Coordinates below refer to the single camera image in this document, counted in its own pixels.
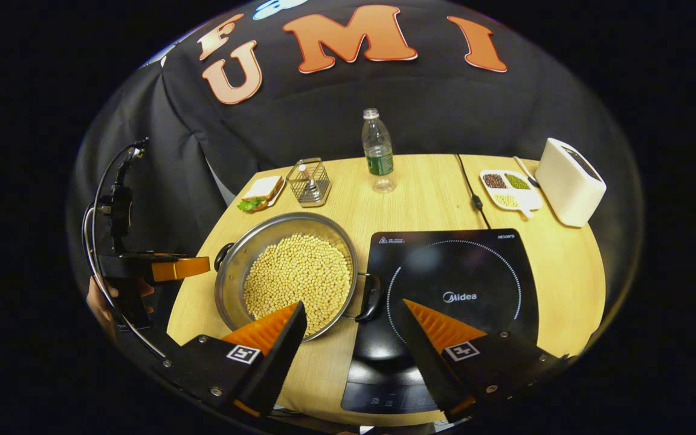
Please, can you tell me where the sandwich on small plate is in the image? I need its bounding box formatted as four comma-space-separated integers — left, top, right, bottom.
237, 175, 286, 213

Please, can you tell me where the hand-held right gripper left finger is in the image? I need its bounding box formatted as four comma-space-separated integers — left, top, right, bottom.
164, 301, 308, 419

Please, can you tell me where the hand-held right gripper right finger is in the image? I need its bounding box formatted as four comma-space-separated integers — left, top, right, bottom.
395, 298, 569, 424

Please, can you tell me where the black induction cooktop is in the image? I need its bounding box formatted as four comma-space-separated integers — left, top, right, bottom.
341, 228, 541, 415

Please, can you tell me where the steel pot with black handles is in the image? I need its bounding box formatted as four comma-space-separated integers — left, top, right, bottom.
214, 211, 382, 344

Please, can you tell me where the wire mesh holder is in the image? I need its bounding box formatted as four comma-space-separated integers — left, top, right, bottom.
286, 158, 332, 208

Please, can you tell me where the white divided bean dish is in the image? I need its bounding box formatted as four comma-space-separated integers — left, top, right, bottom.
479, 169, 544, 219

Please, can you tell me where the white power cable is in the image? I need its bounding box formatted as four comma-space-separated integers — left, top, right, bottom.
512, 156, 540, 189

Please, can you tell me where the white toaster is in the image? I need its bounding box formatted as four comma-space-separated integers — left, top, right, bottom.
534, 138, 608, 228

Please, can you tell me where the black power cable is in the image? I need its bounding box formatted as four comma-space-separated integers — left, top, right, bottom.
454, 153, 493, 231

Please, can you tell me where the clear plastic water bottle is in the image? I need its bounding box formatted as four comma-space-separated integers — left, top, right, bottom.
361, 108, 398, 194

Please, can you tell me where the pile of yellow soybeans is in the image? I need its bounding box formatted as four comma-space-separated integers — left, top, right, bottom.
242, 234, 353, 337

